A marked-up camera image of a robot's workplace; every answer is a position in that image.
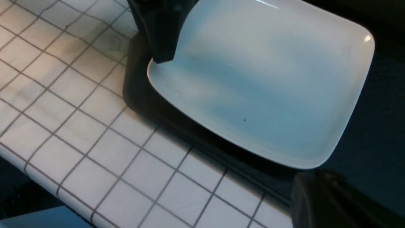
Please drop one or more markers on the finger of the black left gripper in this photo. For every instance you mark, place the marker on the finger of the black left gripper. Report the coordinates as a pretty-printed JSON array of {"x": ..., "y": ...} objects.
[{"x": 160, "y": 22}]

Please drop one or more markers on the white rectangular rice plate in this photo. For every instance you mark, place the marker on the white rectangular rice plate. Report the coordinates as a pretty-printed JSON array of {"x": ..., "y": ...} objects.
[{"x": 278, "y": 78}]

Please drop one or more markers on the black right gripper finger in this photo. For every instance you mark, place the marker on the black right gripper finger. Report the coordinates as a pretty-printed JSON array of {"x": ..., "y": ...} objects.
[{"x": 323, "y": 199}]

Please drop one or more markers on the white grid tablecloth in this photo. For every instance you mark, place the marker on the white grid tablecloth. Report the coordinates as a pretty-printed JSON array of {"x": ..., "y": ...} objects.
[{"x": 65, "y": 125}]

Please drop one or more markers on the black serving tray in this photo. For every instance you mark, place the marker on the black serving tray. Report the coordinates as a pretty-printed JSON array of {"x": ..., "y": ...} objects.
[{"x": 370, "y": 154}]

